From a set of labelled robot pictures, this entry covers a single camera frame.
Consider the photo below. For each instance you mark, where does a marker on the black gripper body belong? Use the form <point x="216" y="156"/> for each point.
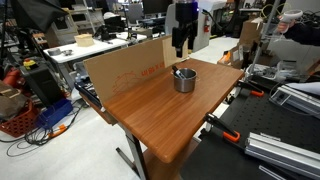
<point x="186" y="18"/>

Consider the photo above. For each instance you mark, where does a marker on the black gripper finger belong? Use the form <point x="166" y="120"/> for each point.
<point x="192" y="38"/>
<point x="178" y="45"/>

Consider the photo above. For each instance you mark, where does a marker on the black white Expo marker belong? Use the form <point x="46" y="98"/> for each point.
<point x="177" y="72"/>

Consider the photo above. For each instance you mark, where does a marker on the white VR controller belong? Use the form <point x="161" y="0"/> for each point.
<point x="291" y="15"/>

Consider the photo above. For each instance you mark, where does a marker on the black sleeved forearm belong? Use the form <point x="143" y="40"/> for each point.
<point x="305" y="33"/>

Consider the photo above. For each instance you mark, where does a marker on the stainless steel cup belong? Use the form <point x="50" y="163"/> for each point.
<point x="185" y="81"/>

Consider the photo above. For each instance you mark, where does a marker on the operator hand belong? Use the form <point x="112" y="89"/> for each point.
<point x="284" y="26"/>

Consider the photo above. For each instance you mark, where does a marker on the white cabinet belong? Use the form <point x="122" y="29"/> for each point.
<point x="208" y="41"/>

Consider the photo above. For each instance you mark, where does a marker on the red fire extinguisher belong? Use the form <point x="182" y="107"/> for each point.
<point x="206" y="25"/>

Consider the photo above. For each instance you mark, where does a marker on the black computer monitor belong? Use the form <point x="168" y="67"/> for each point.
<point x="156" y="6"/>

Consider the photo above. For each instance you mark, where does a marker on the brown cardboard box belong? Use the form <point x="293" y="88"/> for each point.
<point x="250" y="31"/>

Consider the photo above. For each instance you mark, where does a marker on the brown cardboard board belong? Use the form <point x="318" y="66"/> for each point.
<point x="126" y="71"/>

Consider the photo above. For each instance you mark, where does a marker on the silver aluminium pole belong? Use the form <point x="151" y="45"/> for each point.
<point x="263" y="36"/>

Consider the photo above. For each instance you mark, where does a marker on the black orange bar clamp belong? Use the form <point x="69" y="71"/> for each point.
<point x="246" y="87"/>
<point x="221" y="128"/>

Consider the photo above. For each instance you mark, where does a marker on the white background table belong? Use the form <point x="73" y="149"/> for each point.
<point x="90" y="50"/>

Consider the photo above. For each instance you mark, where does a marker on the small wooden box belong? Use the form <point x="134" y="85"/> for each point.
<point x="84" y="40"/>

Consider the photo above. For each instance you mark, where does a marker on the black perforated breadboard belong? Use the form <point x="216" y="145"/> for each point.
<point x="266" y="116"/>

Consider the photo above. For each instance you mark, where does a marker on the small metal bowl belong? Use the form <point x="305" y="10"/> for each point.
<point x="67" y="52"/>

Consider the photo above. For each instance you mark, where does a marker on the grey tape roll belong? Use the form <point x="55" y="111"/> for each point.
<point x="54" y="51"/>

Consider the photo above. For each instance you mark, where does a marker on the blue plastic bin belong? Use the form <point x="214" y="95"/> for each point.
<point x="53" y="113"/>

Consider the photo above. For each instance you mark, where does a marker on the black photo umbrella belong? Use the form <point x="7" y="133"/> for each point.
<point x="36" y="13"/>

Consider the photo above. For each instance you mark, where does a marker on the silver aluminium extrusion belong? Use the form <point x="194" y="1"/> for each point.
<point x="283" y="153"/>

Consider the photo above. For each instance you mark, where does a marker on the yellow red emergency stop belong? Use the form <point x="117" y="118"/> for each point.
<point x="30" y="63"/>

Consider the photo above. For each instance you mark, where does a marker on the red plastic basket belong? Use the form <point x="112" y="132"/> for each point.
<point x="20" y="123"/>

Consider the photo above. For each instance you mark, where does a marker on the brown bag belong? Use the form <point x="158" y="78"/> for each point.
<point x="10" y="100"/>

